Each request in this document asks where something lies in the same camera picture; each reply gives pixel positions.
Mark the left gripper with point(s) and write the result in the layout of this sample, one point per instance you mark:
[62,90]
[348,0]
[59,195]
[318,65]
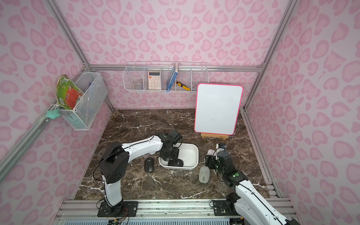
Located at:
[170,153]

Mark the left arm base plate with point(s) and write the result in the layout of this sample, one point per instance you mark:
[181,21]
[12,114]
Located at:
[127,208]

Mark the white wire wall shelf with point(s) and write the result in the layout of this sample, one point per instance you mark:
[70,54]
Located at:
[190,74]

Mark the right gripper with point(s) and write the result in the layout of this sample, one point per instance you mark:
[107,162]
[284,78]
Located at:
[212,161]

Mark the blue book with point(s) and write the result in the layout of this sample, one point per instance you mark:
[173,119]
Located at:
[172,77]

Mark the white board pink frame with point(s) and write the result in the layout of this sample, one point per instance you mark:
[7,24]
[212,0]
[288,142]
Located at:
[217,108]

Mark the clear tape roll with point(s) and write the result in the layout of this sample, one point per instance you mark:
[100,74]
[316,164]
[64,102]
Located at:
[138,85]

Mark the yellow utility knife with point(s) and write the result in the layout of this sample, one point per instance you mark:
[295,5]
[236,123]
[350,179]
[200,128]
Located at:
[183,86]

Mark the white storage box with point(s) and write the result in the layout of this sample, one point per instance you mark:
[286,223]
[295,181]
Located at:
[189,153]

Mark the wooden easel stand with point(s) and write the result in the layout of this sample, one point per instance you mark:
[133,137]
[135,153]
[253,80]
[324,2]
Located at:
[207,135]

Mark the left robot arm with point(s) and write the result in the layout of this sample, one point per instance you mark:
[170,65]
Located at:
[114,161]

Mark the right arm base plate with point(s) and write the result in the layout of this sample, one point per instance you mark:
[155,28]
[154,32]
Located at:
[223,208]

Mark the black mouse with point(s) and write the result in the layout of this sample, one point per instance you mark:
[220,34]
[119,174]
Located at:
[149,165]
[175,163]

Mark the pink white calculator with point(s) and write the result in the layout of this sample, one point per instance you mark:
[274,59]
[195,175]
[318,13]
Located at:
[154,80]

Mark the grey mouse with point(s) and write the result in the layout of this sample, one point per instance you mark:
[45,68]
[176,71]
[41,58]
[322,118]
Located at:
[204,174]

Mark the green snack bag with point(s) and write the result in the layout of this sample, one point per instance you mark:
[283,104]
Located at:
[67,93]

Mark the white mesh wall basket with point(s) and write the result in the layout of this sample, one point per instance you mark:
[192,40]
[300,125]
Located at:
[95,92]

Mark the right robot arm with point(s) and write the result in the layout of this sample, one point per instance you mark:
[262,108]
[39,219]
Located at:
[245,200]

